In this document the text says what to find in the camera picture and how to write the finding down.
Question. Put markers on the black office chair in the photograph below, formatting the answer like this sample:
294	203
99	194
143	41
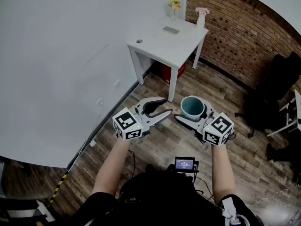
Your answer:
270	98

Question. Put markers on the black furniture frame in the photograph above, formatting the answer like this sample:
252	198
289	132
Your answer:
18	204

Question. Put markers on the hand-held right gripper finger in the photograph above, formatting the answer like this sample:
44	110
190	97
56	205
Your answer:
189	124
208	108

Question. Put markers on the yellow flower bouquet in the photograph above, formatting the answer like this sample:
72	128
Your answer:
174	4

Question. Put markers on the person's black shirt torso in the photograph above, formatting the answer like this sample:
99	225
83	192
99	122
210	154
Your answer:
160	201

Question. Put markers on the red box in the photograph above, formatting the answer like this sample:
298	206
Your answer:
165	73

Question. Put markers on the white square table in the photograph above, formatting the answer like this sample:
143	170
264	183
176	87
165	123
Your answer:
164	47

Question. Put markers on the person's black shoe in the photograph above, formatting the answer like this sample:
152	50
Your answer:
150	168

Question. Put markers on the white ceramic vase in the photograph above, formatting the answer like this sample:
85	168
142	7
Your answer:
200	22

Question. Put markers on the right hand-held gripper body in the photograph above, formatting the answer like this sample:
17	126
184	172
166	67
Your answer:
218	129

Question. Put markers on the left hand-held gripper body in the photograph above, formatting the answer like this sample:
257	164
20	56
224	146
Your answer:
127	123

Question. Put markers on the black bag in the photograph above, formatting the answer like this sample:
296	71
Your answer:
282	154

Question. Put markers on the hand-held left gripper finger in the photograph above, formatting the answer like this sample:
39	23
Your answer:
152	101
158	118

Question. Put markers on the clear glass vase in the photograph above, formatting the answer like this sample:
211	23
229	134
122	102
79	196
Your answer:
173	15

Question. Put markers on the white wall socket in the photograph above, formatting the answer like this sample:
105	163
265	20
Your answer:
117	84
100	102

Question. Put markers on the grey rectangular pad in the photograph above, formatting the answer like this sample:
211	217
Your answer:
171	30

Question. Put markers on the person's left forearm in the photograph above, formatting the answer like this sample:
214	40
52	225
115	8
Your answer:
113	163

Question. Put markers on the white cup with teal inside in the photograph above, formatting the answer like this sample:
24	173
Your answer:
191	108

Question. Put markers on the chest-mounted screen device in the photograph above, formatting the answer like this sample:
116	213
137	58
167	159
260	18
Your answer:
184	165

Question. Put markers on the person's right forearm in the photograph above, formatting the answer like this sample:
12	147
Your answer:
222	171

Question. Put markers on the white metal-legged desk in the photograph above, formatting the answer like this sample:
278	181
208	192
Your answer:
298	107

